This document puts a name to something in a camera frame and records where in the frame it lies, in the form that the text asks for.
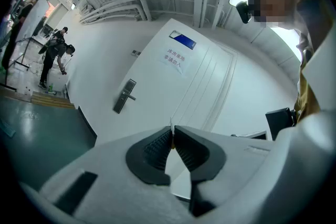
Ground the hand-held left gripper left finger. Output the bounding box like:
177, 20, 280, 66
39, 125, 190, 224

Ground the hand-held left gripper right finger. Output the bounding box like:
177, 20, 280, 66
174, 125, 274, 224

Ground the grey door lock with handle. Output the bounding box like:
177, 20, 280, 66
113, 78, 138, 114

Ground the white door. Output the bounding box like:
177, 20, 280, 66
114, 18, 238, 140

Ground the blue door sign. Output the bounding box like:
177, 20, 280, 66
169, 29, 198, 51

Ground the black box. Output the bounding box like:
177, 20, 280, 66
265, 106, 298, 142

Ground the wooden step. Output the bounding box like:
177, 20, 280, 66
30, 91, 76, 110

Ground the white paper notice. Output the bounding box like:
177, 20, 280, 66
157, 47, 192, 76

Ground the person's yellow shirt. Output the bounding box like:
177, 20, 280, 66
293, 30, 323, 125

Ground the white board panel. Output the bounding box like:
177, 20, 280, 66
15, 0, 50, 43

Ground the person's head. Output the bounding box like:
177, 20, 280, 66
248, 0, 301, 29

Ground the black head camera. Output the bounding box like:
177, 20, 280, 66
235, 1, 253, 25

